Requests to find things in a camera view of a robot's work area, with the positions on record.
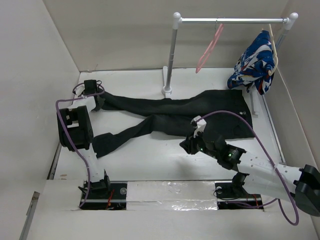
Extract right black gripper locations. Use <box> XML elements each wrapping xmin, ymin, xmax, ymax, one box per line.
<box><xmin>179</xmin><ymin>127</ymin><xmax>219</xmax><ymax>160</ymax></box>

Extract black denim trousers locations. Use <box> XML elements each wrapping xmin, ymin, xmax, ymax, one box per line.
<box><xmin>92</xmin><ymin>90</ymin><xmax>254</xmax><ymax>158</ymax></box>

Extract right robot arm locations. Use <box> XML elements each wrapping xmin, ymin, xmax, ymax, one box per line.
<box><xmin>179</xmin><ymin>131</ymin><xmax>320</xmax><ymax>217</ymax></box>

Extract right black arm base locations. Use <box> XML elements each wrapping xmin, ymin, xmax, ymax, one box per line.
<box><xmin>213</xmin><ymin>181</ymin><xmax>263</xmax><ymax>210</ymax></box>

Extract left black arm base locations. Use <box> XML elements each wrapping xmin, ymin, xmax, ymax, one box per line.
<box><xmin>80</xmin><ymin>181</ymin><xmax>128</xmax><ymax>211</ymax></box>

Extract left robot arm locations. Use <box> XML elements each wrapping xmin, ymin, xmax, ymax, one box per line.
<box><xmin>55</xmin><ymin>79</ymin><xmax>112</xmax><ymax>199</ymax></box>

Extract pink plastic hanger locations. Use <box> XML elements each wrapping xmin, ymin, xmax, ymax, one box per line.
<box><xmin>195</xmin><ymin>23</ymin><xmax>224</xmax><ymax>74</ymax></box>

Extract cream plastic hanger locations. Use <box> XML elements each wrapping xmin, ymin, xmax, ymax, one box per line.
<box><xmin>268</xmin><ymin>24</ymin><xmax>279</xmax><ymax>76</ymax></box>

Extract white metal clothes rack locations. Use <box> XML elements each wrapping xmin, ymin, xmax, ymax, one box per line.
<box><xmin>161</xmin><ymin>11</ymin><xmax>299</xmax><ymax>117</ymax></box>

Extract blue white patterned garment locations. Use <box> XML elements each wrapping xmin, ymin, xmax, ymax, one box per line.
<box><xmin>227</xmin><ymin>30</ymin><xmax>275</xmax><ymax>95</ymax></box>

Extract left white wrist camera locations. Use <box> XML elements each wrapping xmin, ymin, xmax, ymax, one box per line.
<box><xmin>83</xmin><ymin>79</ymin><xmax>99</xmax><ymax>96</ymax></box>

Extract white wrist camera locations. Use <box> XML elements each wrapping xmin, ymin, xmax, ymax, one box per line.
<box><xmin>191</xmin><ymin>115</ymin><xmax>207</xmax><ymax>138</ymax></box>
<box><xmin>83</xmin><ymin>79</ymin><xmax>99</xmax><ymax>96</ymax></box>

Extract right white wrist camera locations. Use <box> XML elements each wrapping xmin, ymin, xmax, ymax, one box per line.
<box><xmin>191</xmin><ymin>115</ymin><xmax>207</xmax><ymax>138</ymax></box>

